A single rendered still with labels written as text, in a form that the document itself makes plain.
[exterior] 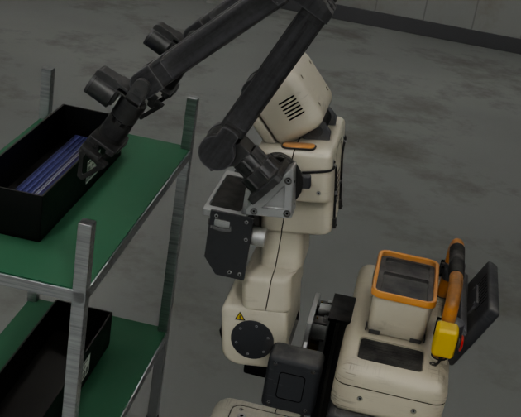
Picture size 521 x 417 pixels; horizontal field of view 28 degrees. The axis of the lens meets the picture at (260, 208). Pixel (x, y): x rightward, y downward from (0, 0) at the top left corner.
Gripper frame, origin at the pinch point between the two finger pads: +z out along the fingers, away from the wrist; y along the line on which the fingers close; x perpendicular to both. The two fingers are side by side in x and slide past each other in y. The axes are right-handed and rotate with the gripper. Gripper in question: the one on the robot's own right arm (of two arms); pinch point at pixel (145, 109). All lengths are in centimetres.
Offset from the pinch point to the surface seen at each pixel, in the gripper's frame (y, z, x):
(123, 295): -96, 111, 27
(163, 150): -17.3, 14.3, 9.1
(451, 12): -609, 37, 119
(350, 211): -222, 77, 95
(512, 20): -609, 13, 161
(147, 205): 19.6, 11.7, 14.7
